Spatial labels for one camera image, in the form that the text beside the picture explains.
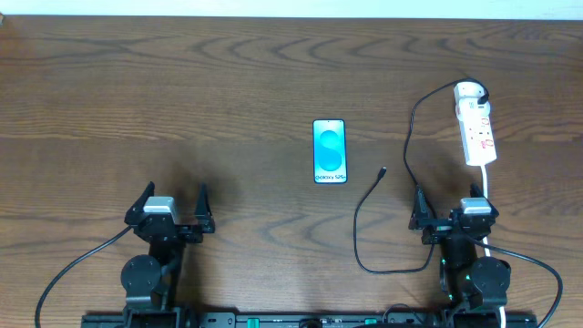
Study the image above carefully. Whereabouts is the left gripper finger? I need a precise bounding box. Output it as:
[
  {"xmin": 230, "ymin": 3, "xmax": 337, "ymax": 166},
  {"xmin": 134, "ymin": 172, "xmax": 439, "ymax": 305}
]
[
  {"xmin": 124, "ymin": 181, "xmax": 155, "ymax": 226},
  {"xmin": 194, "ymin": 184, "xmax": 214, "ymax": 226}
]

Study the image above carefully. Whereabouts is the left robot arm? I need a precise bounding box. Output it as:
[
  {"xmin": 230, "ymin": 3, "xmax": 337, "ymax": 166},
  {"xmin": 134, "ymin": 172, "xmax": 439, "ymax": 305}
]
[{"xmin": 120, "ymin": 182, "xmax": 215, "ymax": 327}]

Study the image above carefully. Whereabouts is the white USB charger plug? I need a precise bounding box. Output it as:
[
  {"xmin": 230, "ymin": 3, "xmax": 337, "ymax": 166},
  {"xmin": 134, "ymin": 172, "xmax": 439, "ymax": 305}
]
[{"xmin": 454, "ymin": 81, "xmax": 491, "ymax": 121}]

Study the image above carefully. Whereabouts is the black USB charging cable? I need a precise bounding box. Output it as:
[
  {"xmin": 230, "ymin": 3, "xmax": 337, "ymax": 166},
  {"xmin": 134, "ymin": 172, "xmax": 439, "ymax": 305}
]
[{"xmin": 353, "ymin": 77, "xmax": 491, "ymax": 275}]

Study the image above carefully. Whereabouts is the white power strip cord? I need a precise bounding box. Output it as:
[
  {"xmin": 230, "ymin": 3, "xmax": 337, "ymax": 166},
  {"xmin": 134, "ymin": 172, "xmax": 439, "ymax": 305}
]
[{"xmin": 480, "ymin": 164, "xmax": 507, "ymax": 328}]

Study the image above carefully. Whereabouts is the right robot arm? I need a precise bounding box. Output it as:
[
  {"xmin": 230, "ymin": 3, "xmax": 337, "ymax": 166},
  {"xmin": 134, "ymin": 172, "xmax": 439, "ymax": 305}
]
[{"xmin": 409, "ymin": 184, "xmax": 511, "ymax": 327}]

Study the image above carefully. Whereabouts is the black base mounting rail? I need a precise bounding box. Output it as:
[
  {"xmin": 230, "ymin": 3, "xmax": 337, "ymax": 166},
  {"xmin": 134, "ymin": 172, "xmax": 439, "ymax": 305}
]
[{"xmin": 81, "ymin": 311, "xmax": 539, "ymax": 328}]

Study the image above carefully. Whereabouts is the white power strip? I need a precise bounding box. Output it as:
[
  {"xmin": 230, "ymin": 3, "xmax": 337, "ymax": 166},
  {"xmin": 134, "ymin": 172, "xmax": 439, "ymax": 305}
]
[{"xmin": 453, "ymin": 81, "xmax": 498, "ymax": 167}]

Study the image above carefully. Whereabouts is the blue-screen Galaxy smartphone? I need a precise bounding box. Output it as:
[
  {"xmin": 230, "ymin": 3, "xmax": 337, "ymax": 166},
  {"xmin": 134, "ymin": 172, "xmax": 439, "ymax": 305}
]
[{"xmin": 312, "ymin": 119, "xmax": 348, "ymax": 184}]

